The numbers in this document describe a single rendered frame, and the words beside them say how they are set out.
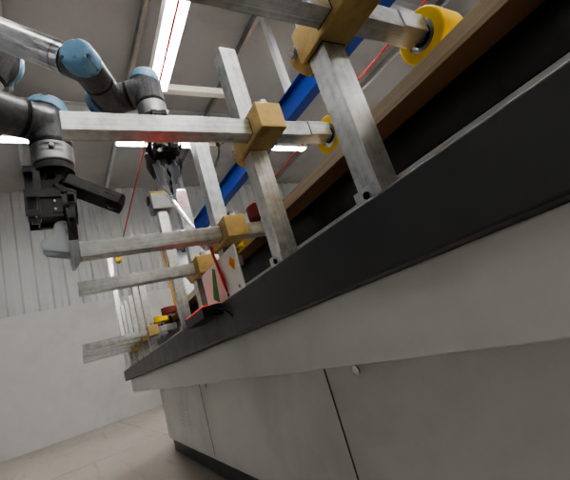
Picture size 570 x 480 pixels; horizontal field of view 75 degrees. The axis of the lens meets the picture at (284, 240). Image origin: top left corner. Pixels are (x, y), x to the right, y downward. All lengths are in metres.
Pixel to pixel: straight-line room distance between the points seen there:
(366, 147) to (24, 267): 8.64
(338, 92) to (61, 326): 8.31
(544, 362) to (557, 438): 0.10
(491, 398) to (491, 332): 0.30
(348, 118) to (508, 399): 0.47
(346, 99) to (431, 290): 0.25
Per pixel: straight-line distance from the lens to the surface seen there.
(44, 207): 0.80
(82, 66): 1.02
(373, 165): 0.45
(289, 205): 0.89
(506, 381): 0.67
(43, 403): 8.49
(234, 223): 0.82
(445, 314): 0.43
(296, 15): 0.50
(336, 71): 0.51
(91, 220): 9.32
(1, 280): 8.91
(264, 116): 0.65
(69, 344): 8.56
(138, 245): 0.79
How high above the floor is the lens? 0.59
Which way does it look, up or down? 14 degrees up
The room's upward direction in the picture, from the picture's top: 17 degrees counter-clockwise
